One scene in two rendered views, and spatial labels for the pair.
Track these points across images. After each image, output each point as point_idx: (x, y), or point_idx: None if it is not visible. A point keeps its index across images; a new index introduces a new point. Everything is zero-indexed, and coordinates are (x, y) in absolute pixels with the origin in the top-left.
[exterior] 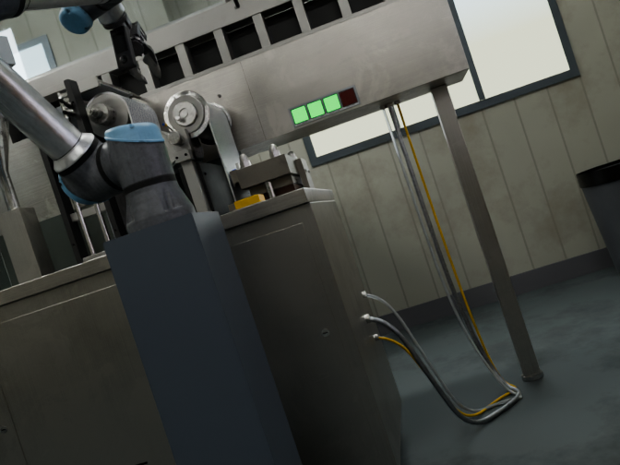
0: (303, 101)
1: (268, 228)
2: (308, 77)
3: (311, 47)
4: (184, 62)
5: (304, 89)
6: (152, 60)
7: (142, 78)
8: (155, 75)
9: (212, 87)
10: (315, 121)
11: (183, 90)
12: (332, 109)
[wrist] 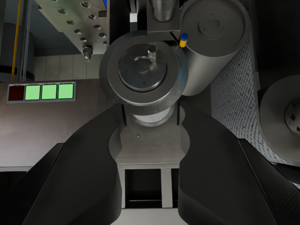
0: (59, 103)
1: None
2: (45, 123)
3: (31, 152)
4: (166, 185)
5: (53, 114)
6: (55, 167)
7: (184, 108)
8: (118, 107)
9: (143, 147)
10: (54, 81)
11: (135, 114)
12: (34, 86)
